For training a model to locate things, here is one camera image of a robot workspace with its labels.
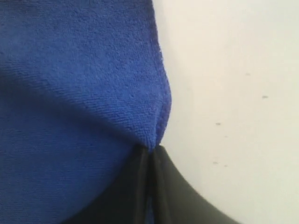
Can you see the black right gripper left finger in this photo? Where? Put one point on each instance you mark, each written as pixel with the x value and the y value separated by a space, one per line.
pixel 124 201

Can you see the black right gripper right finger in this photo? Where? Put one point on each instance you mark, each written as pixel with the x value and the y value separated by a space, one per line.
pixel 174 200

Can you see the blue towel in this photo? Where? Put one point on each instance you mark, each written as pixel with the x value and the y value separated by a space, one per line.
pixel 82 82

